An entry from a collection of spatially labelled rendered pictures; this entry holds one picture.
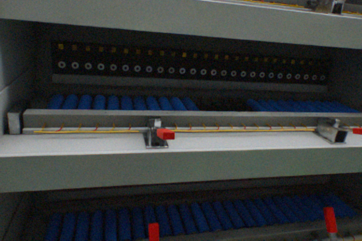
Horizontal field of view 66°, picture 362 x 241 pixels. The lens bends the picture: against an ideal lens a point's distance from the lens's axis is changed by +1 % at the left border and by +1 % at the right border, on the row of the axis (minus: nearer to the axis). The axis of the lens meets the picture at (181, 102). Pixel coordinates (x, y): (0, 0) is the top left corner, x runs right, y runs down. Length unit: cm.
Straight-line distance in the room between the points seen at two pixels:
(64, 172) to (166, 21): 22
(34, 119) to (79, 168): 9
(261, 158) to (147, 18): 24
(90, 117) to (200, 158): 15
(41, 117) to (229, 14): 27
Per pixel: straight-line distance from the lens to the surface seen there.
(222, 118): 40
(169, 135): 27
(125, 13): 36
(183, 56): 50
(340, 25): 49
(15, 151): 35
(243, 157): 38
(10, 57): 42
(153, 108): 41
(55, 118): 37
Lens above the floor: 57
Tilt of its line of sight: 3 degrees up
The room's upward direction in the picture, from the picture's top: straight up
